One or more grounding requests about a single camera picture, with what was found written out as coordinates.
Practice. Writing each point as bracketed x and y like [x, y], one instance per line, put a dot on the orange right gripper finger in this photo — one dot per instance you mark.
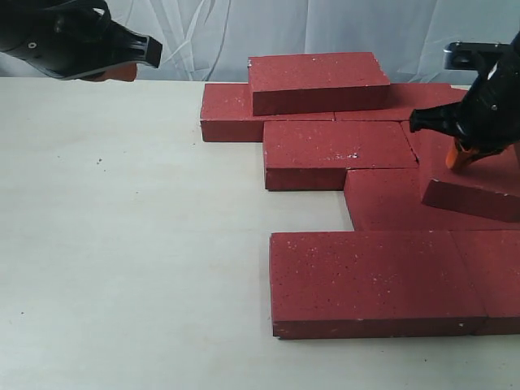
[459, 157]

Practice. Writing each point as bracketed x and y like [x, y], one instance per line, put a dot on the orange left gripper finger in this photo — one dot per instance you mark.
[125, 73]

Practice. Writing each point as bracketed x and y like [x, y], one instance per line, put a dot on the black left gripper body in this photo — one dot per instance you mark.
[71, 40]

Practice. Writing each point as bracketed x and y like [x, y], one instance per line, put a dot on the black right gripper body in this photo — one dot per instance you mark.
[487, 118]

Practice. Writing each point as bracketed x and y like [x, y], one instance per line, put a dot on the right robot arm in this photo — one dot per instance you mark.
[486, 121]

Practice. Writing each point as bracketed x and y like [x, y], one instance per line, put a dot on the middle row red brick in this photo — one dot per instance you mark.
[389, 200]

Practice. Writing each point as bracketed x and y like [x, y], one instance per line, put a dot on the white backdrop cloth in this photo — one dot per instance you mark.
[213, 40]

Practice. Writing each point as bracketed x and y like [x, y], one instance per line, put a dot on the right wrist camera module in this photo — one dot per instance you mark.
[471, 56]

